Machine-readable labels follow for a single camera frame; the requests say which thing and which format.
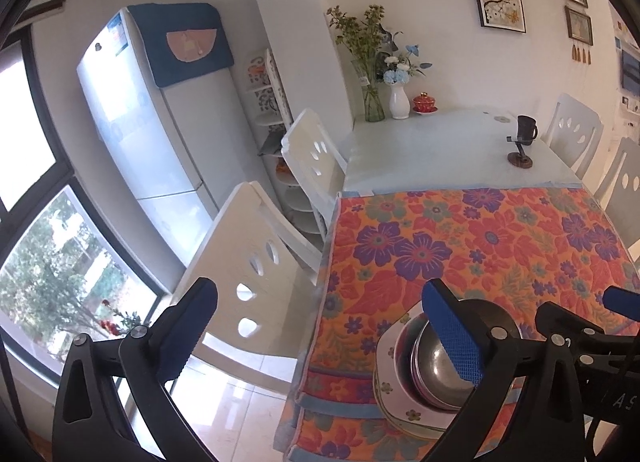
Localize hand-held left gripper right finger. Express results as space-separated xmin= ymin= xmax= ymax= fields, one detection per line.
xmin=421 ymin=278 xmax=586 ymax=462

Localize white square plate green flowers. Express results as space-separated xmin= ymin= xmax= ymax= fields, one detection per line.
xmin=372 ymin=374 xmax=506 ymax=443

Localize black framed window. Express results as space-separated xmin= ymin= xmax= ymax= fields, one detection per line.
xmin=0 ymin=27 xmax=168 ymax=393

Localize person's right forearm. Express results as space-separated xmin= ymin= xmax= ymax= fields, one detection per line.
xmin=595 ymin=429 xmax=640 ymax=462

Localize black mug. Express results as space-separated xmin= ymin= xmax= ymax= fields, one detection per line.
xmin=516 ymin=115 xmax=539 ymax=144

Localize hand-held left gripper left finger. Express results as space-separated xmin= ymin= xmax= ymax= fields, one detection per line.
xmin=50 ymin=277 xmax=219 ymax=462

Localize clear glass vase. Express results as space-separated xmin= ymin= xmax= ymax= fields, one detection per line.
xmin=361 ymin=84 xmax=386 ymax=123

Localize brown mug stand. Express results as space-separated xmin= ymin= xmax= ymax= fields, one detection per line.
xmin=504 ymin=134 xmax=534 ymax=169

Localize white ceramic vase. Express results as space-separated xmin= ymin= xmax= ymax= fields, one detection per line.
xmin=389 ymin=83 xmax=411 ymax=120

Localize white corner shelf rack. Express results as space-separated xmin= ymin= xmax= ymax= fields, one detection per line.
xmin=244 ymin=48 xmax=328 ymax=238

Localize red flowering plant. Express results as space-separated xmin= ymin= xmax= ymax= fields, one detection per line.
xmin=95 ymin=299 xmax=146 ymax=343

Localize blue refrigerator cover cloth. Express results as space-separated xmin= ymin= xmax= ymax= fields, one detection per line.
xmin=127 ymin=3 xmax=235 ymax=89

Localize white chair with oval holes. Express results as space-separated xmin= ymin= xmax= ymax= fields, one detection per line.
xmin=172 ymin=181 xmax=326 ymax=383
xmin=595 ymin=137 xmax=640 ymax=263
xmin=280 ymin=109 xmax=351 ymax=238
xmin=540 ymin=93 xmax=605 ymax=179

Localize green stem bouquet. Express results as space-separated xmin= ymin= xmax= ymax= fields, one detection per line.
xmin=326 ymin=4 xmax=396 ymax=93

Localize blue and white flower bouquet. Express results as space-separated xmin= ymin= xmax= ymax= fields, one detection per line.
xmin=377 ymin=32 xmax=433 ymax=88

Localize red lidded teacup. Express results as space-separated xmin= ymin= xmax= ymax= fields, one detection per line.
xmin=411 ymin=91 xmax=440 ymax=115

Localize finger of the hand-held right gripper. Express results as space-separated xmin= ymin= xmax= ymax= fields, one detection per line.
xmin=535 ymin=301 xmax=640 ymax=358
xmin=601 ymin=285 xmax=640 ymax=321

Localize white refrigerator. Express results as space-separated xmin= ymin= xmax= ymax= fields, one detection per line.
xmin=76 ymin=4 xmax=281 ymax=293

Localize stainless steel bowl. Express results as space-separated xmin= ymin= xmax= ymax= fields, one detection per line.
xmin=392 ymin=298 xmax=523 ymax=413

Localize white square plate tree print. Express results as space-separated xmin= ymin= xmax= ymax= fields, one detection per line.
xmin=372 ymin=299 xmax=526 ymax=435

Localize orange floral tablecloth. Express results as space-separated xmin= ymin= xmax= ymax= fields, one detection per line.
xmin=272 ymin=182 xmax=640 ymax=462

